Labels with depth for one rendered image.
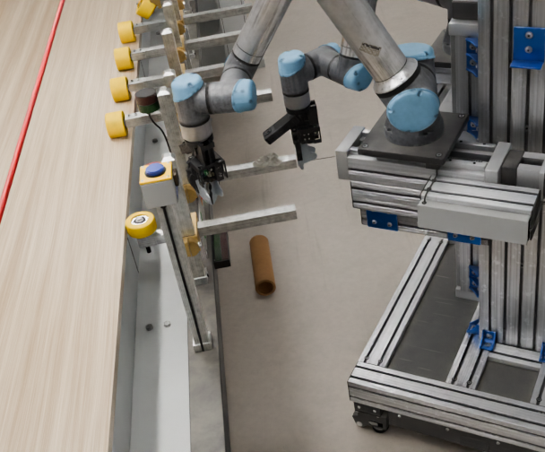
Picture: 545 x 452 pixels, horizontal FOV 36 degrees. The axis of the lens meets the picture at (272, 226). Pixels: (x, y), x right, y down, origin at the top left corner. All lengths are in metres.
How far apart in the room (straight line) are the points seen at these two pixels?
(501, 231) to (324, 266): 1.47
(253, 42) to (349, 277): 1.52
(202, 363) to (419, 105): 0.81
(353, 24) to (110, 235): 0.86
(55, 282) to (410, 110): 0.96
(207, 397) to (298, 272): 1.47
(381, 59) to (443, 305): 1.21
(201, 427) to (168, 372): 0.30
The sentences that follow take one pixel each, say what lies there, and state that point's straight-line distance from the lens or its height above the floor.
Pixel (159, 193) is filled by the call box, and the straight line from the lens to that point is 1.79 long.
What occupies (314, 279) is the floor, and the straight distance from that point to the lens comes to 3.33.
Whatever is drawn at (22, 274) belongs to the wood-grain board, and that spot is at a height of 0.90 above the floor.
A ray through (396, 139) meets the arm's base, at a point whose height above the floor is 1.05.
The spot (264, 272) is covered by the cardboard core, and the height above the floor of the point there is 0.08.
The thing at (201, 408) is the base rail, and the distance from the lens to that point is 1.97.
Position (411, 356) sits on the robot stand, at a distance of 2.69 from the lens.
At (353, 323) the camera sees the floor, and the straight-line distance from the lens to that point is 3.12.
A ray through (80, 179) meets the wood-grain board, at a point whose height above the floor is 0.90.
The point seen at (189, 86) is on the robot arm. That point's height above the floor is 1.30.
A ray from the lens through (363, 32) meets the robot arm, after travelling 1.84.
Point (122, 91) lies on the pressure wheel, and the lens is 2.85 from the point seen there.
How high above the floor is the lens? 2.13
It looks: 36 degrees down
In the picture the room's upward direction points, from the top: 11 degrees counter-clockwise
